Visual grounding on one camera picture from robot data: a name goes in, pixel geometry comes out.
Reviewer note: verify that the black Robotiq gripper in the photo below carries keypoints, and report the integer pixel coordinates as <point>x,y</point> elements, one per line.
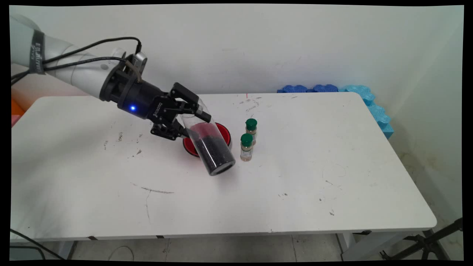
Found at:
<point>140,98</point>

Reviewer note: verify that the black seeds heap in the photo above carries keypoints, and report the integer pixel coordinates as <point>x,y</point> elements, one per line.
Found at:
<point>216,155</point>

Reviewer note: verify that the clear plastic jar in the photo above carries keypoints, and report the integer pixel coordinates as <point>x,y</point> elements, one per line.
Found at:
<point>218,159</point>

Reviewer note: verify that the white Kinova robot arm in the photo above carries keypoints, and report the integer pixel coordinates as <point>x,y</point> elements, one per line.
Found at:
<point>74,72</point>

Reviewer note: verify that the red bowl with black rim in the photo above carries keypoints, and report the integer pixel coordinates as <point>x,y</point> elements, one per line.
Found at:
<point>190,147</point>

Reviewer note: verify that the green-capped spice bottle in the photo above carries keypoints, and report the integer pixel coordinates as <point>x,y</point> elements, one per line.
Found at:
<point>246,147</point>
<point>251,124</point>

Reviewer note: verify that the dark blue foam mat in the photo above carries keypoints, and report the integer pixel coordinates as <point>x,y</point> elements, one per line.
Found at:
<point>295,89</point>

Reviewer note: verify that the orange foam block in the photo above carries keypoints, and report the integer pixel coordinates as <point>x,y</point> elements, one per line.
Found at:
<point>16,108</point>

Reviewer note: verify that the pink foam block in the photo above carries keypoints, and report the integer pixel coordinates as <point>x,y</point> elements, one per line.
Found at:
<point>14,120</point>

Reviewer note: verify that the white table leg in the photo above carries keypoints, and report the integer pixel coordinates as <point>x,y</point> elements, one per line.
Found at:
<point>66,249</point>
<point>369,245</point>

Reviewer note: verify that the light blue foam mat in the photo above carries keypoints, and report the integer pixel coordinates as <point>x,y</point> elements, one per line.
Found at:
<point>377,114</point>

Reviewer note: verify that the black tripod stand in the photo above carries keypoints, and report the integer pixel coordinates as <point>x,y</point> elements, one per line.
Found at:
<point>428,242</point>

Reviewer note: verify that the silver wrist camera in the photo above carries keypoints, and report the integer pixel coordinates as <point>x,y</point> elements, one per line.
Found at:
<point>139,59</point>

